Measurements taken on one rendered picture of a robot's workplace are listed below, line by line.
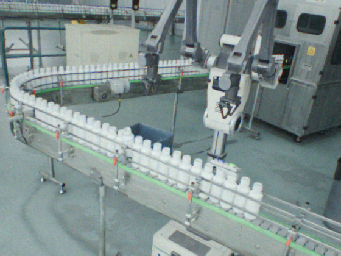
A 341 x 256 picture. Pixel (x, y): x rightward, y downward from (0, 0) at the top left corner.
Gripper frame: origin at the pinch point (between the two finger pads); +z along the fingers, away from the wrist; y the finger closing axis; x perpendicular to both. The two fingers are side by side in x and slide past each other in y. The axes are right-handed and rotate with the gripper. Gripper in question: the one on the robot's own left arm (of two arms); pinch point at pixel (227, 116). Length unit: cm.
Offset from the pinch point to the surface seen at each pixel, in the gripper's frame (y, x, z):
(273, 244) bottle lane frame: -20, -40, 41
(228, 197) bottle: -18.2, -15.5, 29.2
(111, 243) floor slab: 12, 83, 136
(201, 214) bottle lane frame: -20.8, -5.4, 42.4
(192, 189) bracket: -26.7, -2.0, 27.3
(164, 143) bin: 32, 56, 44
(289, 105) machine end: 352, 62, 86
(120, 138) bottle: -19, 50, 23
